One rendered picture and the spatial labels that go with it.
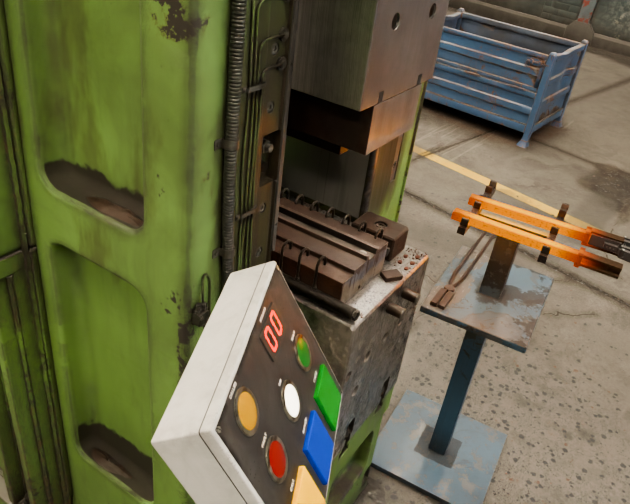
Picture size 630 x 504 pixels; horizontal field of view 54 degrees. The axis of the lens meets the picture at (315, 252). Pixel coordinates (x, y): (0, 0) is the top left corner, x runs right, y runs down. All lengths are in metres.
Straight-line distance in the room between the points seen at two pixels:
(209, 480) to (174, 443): 0.06
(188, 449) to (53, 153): 0.75
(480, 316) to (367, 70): 0.92
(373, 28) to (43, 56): 0.58
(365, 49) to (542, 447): 1.81
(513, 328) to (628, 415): 1.14
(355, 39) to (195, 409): 0.63
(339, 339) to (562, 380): 1.65
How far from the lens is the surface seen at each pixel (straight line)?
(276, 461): 0.81
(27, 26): 1.22
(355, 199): 1.63
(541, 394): 2.73
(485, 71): 5.18
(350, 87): 1.08
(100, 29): 1.14
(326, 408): 0.98
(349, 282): 1.32
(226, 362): 0.77
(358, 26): 1.05
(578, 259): 1.63
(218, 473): 0.74
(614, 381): 2.97
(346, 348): 1.33
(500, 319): 1.80
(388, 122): 1.20
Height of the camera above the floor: 1.72
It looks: 33 degrees down
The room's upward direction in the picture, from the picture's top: 8 degrees clockwise
